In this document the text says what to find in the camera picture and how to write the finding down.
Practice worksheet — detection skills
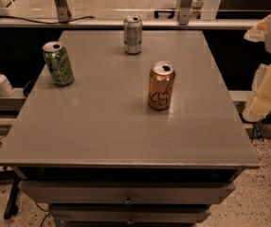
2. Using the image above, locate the grey lower drawer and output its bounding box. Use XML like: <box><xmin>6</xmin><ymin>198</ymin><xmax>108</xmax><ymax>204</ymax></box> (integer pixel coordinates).
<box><xmin>49</xmin><ymin>204</ymin><xmax>210</xmax><ymax>224</ymax></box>

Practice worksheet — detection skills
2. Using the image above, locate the green soda can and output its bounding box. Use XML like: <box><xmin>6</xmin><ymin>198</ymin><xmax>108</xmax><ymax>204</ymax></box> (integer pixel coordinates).
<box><xmin>43</xmin><ymin>42</ymin><xmax>74</xmax><ymax>86</ymax></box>

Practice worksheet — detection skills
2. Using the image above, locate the metal frame post left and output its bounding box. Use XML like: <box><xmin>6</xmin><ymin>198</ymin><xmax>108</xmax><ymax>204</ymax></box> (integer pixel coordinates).
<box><xmin>54</xmin><ymin>0</ymin><xmax>72</xmax><ymax>23</ymax></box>

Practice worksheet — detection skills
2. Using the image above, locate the metal frame post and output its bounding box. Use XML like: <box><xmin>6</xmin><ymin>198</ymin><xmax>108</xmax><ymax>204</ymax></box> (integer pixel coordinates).
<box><xmin>54</xmin><ymin>0</ymin><xmax>72</xmax><ymax>23</ymax></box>
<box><xmin>177</xmin><ymin>0</ymin><xmax>192</xmax><ymax>26</ymax></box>

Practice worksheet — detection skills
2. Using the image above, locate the metal frame post right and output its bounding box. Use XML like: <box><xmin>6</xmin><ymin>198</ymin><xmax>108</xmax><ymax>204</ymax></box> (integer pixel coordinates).
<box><xmin>177</xmin><ymin>0</ymin><xmax>192</xmax><ymax>26</ymax></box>

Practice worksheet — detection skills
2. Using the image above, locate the black cable on ledge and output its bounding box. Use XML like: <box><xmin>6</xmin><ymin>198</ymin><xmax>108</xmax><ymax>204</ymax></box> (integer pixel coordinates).
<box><xmin>0</xmin><ymin>7</ymin><xmax>96</xmax><ymax>26</ymax></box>

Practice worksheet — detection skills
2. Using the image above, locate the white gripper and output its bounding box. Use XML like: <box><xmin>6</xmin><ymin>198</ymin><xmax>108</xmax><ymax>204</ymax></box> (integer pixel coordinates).
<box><xmin>242</xmin><ymin>15</ymin><xmax>271</xmax><ymax>122</ymax></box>

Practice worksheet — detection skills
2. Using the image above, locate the grey drawer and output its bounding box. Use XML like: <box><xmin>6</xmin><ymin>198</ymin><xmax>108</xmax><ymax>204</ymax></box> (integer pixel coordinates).
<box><xmin>49</xmin><ymin>204</ymin><xmax>210</xmax><ymax>224</ymax></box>
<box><xmin>19</xmin><ymin>181</ymin><xmax>235</xmax><ymax>205</ymax></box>

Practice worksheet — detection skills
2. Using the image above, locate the silver 7up can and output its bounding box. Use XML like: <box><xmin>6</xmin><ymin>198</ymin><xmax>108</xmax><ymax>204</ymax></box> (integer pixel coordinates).
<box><xmin>123</xmin><ymin>16</ymin><xmax>142</xmax><ymax>54</ymax></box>

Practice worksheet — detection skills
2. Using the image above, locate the grey upper drawer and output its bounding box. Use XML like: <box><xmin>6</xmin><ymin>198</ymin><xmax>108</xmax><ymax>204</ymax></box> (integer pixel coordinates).
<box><xmin>19</xmin><ymin>181</ymin><xmax>235</xmax><ymax>205</ymax></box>

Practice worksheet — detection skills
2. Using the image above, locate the orange LaCroix can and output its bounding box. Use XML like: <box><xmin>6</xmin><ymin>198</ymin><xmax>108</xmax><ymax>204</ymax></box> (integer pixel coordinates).
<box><xmin>148</xmin><ymin>61</ymin><xmax>175</xmax><ymax>110</ymax></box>

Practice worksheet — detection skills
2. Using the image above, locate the white pump bottle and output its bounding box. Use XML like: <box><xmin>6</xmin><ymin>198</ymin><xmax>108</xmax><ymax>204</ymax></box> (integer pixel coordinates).
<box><xmin>0</xmin><ymin>73</ymin><xmax>14</xmax><ymax>97</ymax></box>

